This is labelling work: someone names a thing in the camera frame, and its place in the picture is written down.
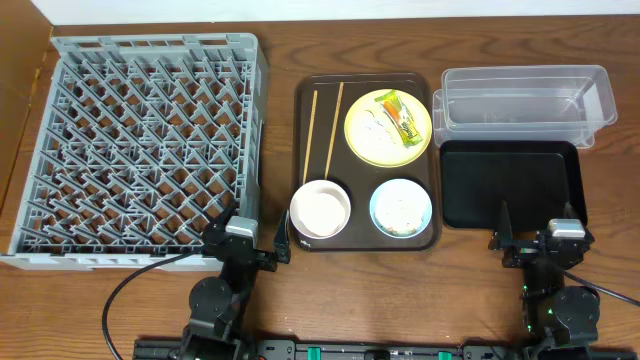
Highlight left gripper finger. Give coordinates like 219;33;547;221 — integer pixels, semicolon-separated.
273;210;291;264
213;201;238;226

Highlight pink white bowl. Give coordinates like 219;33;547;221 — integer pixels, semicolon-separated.
289;180;351;240

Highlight leftover rice pile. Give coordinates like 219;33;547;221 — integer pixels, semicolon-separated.
374;183;424;236

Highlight light blue bowl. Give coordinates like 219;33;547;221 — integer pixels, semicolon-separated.
369;178;434;239

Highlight green orange snack wrapper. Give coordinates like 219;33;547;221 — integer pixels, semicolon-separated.
374;89;423;147

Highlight wooden chopstick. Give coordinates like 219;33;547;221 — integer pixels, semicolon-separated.
302;90;318;185
324;82;344;180

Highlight yellow round plate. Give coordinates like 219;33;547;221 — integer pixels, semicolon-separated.
344;88;433;168

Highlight white paper napkin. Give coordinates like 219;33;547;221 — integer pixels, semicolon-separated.
359;110;396;145

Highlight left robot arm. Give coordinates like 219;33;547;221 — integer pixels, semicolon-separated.
177;204;291;360

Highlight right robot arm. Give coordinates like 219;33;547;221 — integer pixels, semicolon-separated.
489;203;600;359

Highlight black waste tray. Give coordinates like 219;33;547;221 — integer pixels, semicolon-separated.
440;140;588;232

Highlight clear plastic waste bin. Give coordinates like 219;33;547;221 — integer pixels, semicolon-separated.
432;65;618;148

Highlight grey plastic dish rack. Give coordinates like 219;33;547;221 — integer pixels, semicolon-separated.
1;33;269;271

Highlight dark brown serving tray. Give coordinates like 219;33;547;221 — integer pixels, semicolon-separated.
292;73;442;252

